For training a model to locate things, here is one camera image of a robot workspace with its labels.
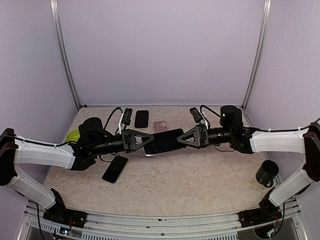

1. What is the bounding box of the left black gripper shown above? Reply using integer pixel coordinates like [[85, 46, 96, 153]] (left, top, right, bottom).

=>
[[90, 128, 154, 156]]

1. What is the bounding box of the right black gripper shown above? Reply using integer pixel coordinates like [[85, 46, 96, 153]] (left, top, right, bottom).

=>
[[177, 124, 234, 148]]

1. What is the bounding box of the face-up phone under stack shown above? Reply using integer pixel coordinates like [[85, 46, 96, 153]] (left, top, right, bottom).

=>
[[102, 155, 129, 184]]

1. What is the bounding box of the dark green mug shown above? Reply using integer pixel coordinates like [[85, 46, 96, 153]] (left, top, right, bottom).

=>
[[255, 159, 280, 188]]

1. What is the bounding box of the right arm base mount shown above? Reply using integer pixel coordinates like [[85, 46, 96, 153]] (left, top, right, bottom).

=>
[[238, 191, 283, 228]]

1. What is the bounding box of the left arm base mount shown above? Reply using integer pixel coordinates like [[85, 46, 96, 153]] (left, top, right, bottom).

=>
[[43, 188, 88, 229]]

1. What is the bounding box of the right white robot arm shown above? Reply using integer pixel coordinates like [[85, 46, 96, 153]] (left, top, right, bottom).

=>
[[177, 105, 320, 222]]

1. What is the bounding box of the aluminium frame post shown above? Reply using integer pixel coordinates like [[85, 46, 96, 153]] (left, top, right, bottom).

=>
[[241, 0, 272, 111], [49, 0, 81, 111]]

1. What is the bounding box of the front aluminium rail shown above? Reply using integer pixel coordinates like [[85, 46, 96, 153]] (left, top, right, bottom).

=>
[[17, 199, 310, 240]]

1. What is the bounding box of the pink phone case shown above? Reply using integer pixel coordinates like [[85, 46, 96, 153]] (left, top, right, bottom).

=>
[[153, 120, 168, 134]]

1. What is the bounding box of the green bowl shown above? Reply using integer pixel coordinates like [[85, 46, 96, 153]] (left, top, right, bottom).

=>
[[65, 129, 80, 142]]

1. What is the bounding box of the left aluminium frame post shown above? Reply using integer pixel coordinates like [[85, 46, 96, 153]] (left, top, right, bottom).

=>
[[49, 0, 81, 111]]

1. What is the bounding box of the black phone case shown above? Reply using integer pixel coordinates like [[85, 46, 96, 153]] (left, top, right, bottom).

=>
[[134, 110, 149, 129]]

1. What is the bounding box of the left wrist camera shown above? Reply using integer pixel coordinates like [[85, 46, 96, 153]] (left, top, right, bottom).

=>
[[118, 108, 133, 135]]

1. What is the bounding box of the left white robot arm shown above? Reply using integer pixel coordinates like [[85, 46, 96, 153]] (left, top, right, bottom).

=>
[[0, 117, 154, 223]]

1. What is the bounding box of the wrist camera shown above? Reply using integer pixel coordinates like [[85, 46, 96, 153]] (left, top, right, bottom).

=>
[[189, 107, 210, 129], [118, 108, 133, 135]]

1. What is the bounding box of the purple phone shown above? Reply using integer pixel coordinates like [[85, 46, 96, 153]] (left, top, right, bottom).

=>
[[143, 128, 187, 157]]

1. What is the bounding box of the right aluminium frame post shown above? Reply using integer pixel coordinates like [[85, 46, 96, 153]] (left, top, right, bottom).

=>
[[241, 0, 272, 111]]

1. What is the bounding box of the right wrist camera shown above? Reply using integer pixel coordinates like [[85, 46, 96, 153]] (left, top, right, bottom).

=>
[[189, 107, 210, 129]]

